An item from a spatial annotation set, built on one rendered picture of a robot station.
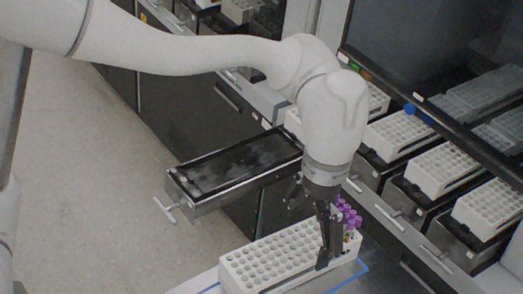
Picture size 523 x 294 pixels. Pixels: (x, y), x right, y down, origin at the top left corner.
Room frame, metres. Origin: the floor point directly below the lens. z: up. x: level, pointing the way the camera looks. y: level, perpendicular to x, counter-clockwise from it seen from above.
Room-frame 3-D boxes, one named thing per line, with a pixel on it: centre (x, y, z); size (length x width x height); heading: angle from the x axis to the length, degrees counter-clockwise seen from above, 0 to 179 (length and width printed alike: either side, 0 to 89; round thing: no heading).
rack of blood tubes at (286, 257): (0.87, -0.10, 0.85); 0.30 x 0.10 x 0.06; 128
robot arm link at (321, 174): (0.90, -0.13, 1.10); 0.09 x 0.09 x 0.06
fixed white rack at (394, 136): (1.39, -0.41, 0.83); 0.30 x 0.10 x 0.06; 131
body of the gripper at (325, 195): (0.90, -0.13, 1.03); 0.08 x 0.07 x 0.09; 38
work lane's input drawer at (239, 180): (1.29, -0.07, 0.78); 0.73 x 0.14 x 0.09; 131
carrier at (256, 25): (1.74, 0.03, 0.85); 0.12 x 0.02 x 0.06; 42
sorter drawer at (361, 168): (1.48, -0.52, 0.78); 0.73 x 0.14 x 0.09; 131
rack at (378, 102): (1.41, -0.21, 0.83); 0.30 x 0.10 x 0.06; 131
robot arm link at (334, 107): (0.91, -0.13, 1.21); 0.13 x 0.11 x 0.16; 18
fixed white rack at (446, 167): (1.27, -0.52, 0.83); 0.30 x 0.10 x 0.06; 131
